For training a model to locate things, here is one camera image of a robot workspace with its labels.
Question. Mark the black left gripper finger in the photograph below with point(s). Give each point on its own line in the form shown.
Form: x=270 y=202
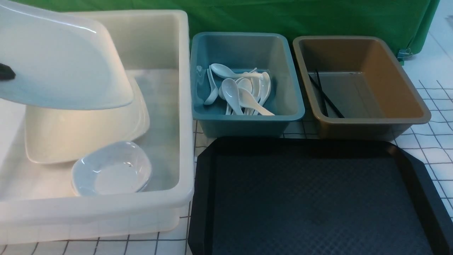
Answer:
x=6 y=73

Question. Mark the white square rice plate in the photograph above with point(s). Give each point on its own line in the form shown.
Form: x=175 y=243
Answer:
x=61 y=61

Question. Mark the white square small bowl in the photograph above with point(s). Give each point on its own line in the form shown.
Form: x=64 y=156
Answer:
x=118 y=168

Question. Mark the white ceramic soup spoon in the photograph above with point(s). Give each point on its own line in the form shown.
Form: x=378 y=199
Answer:
x=247 y=100

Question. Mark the black chopstick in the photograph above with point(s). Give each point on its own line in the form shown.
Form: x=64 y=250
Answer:
x=332 y=105
x=324 y=106

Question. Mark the white square plate in bin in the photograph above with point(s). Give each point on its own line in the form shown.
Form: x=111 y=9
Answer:
x=57 y=136

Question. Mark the large white plastic bin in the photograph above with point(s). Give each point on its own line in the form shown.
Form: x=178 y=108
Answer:
x=38 y=203

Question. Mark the white spoon left side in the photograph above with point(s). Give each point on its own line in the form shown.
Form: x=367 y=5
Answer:
x=214 y=90

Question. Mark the white spoon top horizontal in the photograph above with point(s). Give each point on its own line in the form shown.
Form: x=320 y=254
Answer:
x=226 y=73

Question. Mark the white spoon front centre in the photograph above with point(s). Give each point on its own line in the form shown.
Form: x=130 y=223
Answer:
x=230 y=92

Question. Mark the white spoon right side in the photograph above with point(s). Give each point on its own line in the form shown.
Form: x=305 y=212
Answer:
x=261 y=88

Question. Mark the teal plastic bin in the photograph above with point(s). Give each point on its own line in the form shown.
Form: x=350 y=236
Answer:
x=243 y=52

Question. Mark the black plastic serving tray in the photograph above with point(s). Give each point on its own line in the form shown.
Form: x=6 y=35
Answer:
x=283 y=196

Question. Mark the black chopstick in bin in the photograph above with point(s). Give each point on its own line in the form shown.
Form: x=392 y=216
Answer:
x=332 y=105

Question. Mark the brown plastic bin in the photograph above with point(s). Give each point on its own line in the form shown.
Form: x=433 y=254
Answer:
x=365 y=81

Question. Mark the metal binder clip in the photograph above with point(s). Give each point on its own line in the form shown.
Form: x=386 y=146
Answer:
x=404 y=54

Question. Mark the green cloth backdrop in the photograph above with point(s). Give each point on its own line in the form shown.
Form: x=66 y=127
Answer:
x=402 y=24

